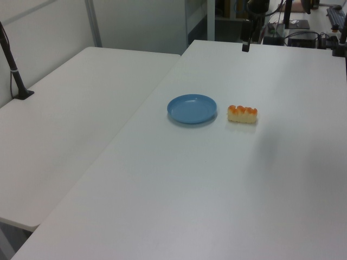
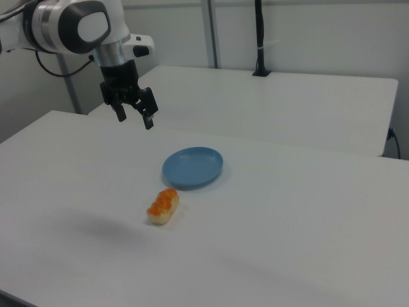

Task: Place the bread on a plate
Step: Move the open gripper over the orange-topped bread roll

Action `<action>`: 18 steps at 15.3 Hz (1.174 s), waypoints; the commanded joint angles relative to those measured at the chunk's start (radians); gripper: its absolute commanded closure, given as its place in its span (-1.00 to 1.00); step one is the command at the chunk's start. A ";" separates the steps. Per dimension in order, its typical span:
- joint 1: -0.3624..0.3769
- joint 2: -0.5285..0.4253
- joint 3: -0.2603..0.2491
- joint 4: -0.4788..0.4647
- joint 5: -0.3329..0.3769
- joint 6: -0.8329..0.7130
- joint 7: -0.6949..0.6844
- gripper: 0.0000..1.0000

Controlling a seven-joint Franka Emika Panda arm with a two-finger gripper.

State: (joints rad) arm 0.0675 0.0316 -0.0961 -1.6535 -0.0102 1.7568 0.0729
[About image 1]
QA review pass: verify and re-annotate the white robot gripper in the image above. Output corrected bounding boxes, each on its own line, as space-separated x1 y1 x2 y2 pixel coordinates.
241 18 253 53

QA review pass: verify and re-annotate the orange glazed bread loaf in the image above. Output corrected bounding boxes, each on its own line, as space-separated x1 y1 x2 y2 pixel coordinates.
227 105 259 125

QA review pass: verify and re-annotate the blue round plate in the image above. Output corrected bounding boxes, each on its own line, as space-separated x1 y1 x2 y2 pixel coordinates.
166 93 218 125

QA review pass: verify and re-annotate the black electronics box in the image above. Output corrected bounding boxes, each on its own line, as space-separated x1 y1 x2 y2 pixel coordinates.
264 35 284 46

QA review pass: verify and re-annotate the black monitor stand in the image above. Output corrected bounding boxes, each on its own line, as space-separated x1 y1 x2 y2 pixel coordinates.
282 0 310 30

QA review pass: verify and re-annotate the black controller device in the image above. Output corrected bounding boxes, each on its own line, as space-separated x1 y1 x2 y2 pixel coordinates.
287 31 319 49

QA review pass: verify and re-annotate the black keyboard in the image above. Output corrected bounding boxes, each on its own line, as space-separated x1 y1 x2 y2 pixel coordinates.
326 7 345 25

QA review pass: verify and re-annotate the white side table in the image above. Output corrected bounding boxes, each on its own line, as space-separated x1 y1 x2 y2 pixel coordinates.
0 46 182 231

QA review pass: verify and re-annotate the black slanted camera stand pole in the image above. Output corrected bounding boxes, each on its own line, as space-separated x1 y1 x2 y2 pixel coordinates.
0 21 35 101

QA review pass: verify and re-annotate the black cable on stand pole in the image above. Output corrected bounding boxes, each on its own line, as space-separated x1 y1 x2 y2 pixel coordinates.
0 27 17 99

